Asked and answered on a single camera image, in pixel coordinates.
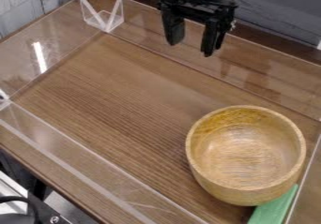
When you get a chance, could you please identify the clear acrylic corner bracket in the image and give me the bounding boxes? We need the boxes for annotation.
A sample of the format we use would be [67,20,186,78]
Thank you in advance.
[79,0,124,33]

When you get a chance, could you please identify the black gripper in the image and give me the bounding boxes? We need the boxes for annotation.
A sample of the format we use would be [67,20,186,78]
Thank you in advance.
[158,0,238,57]

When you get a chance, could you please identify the black cable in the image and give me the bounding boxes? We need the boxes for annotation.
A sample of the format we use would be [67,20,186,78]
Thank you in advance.
[0,195,43,224]

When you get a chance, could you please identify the green block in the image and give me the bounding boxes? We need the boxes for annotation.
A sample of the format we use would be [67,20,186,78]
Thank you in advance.
[247,185,298,224]

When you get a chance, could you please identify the brown wooden bowl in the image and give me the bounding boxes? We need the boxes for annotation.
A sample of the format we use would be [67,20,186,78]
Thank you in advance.
[184,105,307,206]

